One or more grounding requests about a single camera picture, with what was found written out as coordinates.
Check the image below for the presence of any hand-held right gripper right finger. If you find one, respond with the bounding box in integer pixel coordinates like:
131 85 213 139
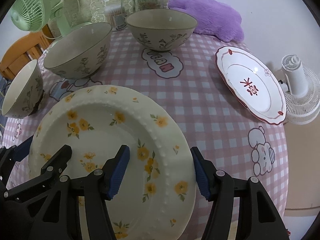
191 146 288 240

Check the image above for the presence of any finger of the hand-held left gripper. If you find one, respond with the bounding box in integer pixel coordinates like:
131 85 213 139
0 136 33 181
4 144 73 201

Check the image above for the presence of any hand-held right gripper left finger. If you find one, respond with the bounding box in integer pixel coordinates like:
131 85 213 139
31 144 131 240

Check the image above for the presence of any small floral ceramic bowl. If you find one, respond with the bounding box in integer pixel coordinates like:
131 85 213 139
1 59 46 119

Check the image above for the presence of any yellow flower ceramic plate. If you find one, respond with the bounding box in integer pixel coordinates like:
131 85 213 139
28 85 197 233

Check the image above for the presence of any red rimmed white plate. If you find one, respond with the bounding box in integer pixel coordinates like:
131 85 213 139
215 46 287 125

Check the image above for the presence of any large floral ceramic bowl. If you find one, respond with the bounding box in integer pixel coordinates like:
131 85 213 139
125 9 198 52
43 22 112 80

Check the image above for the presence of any pink checked tablecloth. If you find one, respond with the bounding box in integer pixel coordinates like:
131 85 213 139
0 27 288 230

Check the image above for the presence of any wooden headboard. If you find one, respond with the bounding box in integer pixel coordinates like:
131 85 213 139
0 31 54 80

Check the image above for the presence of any white desk fan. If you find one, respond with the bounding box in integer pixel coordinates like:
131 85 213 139
281 54 320 125

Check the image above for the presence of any green desk fan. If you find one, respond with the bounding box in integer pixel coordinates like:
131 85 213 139
10 0 93 40

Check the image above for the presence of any cotton swab box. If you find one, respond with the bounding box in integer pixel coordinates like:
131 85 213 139
105 6 127 32

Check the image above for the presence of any purple plush toy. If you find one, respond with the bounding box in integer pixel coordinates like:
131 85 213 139
167 0 244 43

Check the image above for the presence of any clear glass mug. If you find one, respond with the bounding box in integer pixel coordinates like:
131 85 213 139
121 0 137 15

